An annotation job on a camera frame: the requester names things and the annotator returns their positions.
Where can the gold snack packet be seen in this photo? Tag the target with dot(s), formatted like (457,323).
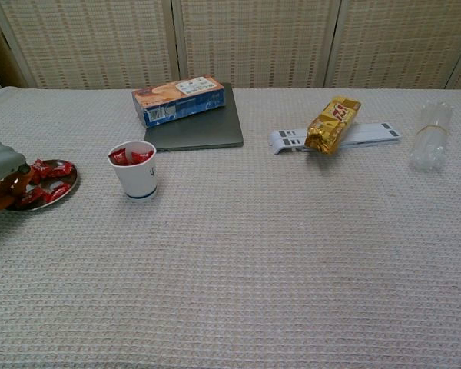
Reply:
(330,127)

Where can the orange blue biscuit box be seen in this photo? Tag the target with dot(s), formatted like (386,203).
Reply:
(176,104)

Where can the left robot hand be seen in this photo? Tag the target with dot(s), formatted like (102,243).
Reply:
(2,161)

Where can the woven folding screen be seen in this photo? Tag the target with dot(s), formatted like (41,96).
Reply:
(253,42)

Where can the grey closed laptop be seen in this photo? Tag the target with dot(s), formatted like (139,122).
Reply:
(199,132)

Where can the clear plastic tube bundle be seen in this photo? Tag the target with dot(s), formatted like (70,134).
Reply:
(430,146)

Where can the white woven tablecloth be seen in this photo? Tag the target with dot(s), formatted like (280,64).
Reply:
(253,250)

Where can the white paper cup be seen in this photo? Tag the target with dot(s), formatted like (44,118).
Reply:
(138,180)

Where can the metal dish of red candies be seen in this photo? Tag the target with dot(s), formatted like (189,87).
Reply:
(72,181)

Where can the red candy heap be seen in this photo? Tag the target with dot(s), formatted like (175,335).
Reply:
(57,169)

